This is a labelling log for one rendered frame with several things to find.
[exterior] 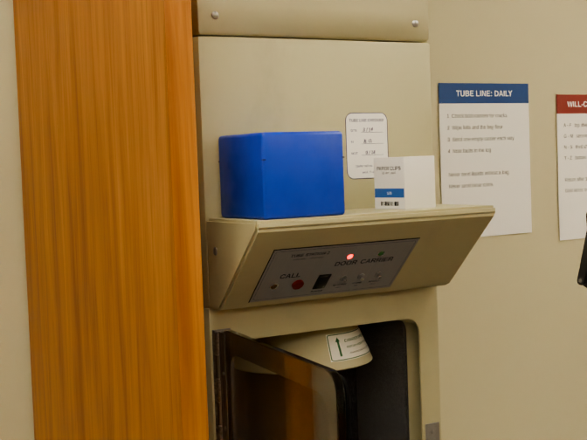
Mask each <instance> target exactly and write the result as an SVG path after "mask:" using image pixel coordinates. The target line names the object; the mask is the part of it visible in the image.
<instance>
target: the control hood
mask: <svg viewBox="0 0 587 440"><path fill-rule="evenodd" d="M494 213H495V208H494V206H493V205H468V204H436V207H435V208H424V209H414V210H376V208H368V209H354V210H345V212H344V214H343V215H338V216H324V217H299V218H286V219H273V220H259V219H243V218H226V217H219V218H209V221H206V224H207V246H208V267H209V289H210V306H212V309H216V310H220V311H221V310H229V309H237V308H245V307H252V306H267V305H275V304H283V303H291V302H299V301H307V300H314V299H329V298H337V297H345V296H353V295H361V294H368V293H376V292H391V291H399V290H407V289H415V288H422V287H430V286H438V285H447V284H449V283H450V282H451V280H452V278H453V277H454V275H455V274H456V272H457V271H458V269H459V268H460V266H461V265H462V263H463V262H464V260H465V259H466V257H467V255H468V254H469V252H470V251H471V249H472V248H473V247H474V245H475V244H476V242H477V241H478V239H479V238H480V236H481V234H482V233H483V231H484V230H485V228H486V227H487V226H488V224H489V223H490V221H491V220H492V218H493V217H494ZM417 237H420V239H419V240H418V242H417V244H416V245H415V247H414V249H413V250H412V252H411V254H410V256H409V257H408V258H407V260H406V261H405V263H404V265H403V267H402V268H401V270H400V272H399V273H398V275H397V276H396V278H395V280H394V281H393V283H392V284H391V286H390V287H384V288H377V289H369V290H361V291H353V292H338V293H330V294H322V295H313V296H305V297H297V298H289V299H274V300H266V301H258V302H250V303H248V302H249V300H250V298H251V296H252V294H253V291H254V289H255V287H256V285H257V284H258V282H259V279H260V277H261V275H262V273H263V271H264V270H265V268H266V265H267V263H268V261H269V259H270V257H271V256H272V254H273V250H279V249H290V248H300V247H311V246H322V245H332V244H353V243H364V242H375V241H385V240H396V239H406V238H417Z"/></svg>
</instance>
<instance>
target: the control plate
mask: <svg viewBox="0 0 587 440"><path fill-rule="evenodd" d="M419 239H420V237H417V238H406V239H396V240H385V241H375V242H364V243H353V244H332V245H322V246H311V247H300V248H290V249H279V250H273V254H272V256H271V257H270V259H269V261H268V263H267V265H266V268H265V270H264V271H263V273H262V275H261V277H260V279H259V282H258V284H257V285H256V287H255V289H254V291H253V294H252V296H251V298H250V300H249V302H248V303H250V302H258V301H266V300H274V299H289V298H297V297H305V296H313V295H322V294H330V293H338V292H353V291H361V290H369V289H377V288H384V287H390V286H391V284H392V283H393V281H394V280H395V278H396V276H397V275H398V273H399V272H400V270H401V268H402V267H403V265H404V263H405V261H406V260H407V258H408V257H409V256H410V254H411V252H412V250H413V249H414V247H415V245H416V244H417V242H418V240H419ZM379 251H385V254H384V255H383V256H381V257H378V256H377V253H378V252H379ZM350 253H354V254H355V256H354V257H353V258H352V259H349V260H347V259H346V256H347V255H348V254H350ZM378 272H381V273H382V275H381V278H376V277H374V276H375V274H376V273H378ZM323 274H332V275H331V277H330V279H329V280H328V282H327V284H326V286H325V287H324V288H321V289H312V288H313V287H314V284H315V282H316V280H317V279H318V277H319V276H320V275H323ZM360 274H364V275H365V276H364V280H360V279H358V278H357V277H358V275H360ZM344 275H345V276H347V278H346V280H347V281H346V282H343V281H341V280H340V278H341V277H342V276H344ZM299 279H301V280H303V282H304V285H303V287H302V288H300V289H297V290H294V289H293V288H292V283H293V282H294V281H296V280H299ZM275 283H277V284H278V285H279V286H278V287H277V288H276V289H274V290H271V289H270V285H272V284H275Z"/></svg>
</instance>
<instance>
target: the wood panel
mask: <svg viewBox="0 0 587 440"><path fill-rule="evenodd" d="M13 13H14V32H15V49H16V67H17V102H18V119H19V137H20V155H21V173H22V191H23V209H24V243H25V262H26V279H27V297H28V315H29V333H30V350H31V385H32V403H33V422H34V439H35V440H209V427H208V406H207V384H206V363H205V341H204V299H203V278H202V256H201V234H200V213H199V191H198V170H197V128H196V106H195V85H194V63H193V42H192V20H191V0H13Z"/></svg>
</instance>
